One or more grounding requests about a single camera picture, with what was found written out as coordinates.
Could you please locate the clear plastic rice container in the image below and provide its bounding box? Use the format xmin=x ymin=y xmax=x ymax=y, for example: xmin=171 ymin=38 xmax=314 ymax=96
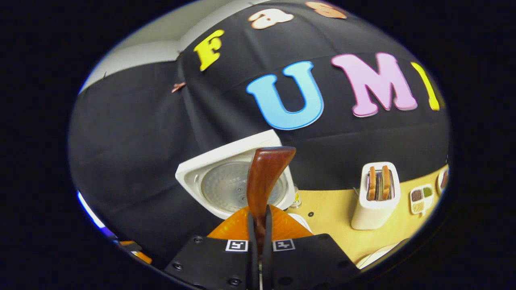
xmin=356 ymin=238 xmax=410 ymax=270

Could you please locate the brown wooden spoon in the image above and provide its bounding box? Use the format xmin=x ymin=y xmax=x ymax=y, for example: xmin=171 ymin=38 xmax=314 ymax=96
xmin=246 ymin=146 xmax=297 ymax=251

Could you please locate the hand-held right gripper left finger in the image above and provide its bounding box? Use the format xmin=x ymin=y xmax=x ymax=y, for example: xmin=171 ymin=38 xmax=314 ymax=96
xmin=164 ymin=205 xmax=260 ymax=290

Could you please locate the white rice cooker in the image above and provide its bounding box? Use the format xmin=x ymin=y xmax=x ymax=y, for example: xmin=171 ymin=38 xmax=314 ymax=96
xmin=175 ymin=129 xmax=314 ymax=235

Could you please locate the white toaster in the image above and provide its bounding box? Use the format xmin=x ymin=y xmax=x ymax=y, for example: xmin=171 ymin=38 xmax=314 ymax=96
xmin=350 ymin=162 xmax=402 ymax=231

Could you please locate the small glass bottle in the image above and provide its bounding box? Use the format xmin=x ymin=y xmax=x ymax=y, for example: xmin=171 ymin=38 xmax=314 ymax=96
xmin=290 ymin=185 xmax=303 ymax=209

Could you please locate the toasted bread slice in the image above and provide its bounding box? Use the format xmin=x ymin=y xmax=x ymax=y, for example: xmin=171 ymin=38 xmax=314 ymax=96
xmin=367 ymin=166 xmax=377 ymax=201
xmin=381 ymin=165 xmax=392 ymax=201

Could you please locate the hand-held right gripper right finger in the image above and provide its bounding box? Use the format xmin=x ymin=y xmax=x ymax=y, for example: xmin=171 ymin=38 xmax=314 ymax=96
xmin=261 ymin=204 xmax=361 ymax=290

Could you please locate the black backdrop cloth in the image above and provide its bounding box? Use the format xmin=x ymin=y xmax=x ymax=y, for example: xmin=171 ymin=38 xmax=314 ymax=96
xmin=68 ymin=0 xmax=451 ymax=266

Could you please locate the white divided grain dish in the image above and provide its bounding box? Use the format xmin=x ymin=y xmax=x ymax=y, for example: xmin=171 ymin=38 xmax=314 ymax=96
xmin=409 ymin=184 xmax=435 ymax=215

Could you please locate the small white plate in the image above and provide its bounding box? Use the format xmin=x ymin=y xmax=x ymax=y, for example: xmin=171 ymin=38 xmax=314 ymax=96
xmin=437 ymin=167 xmax=449 ymax=196

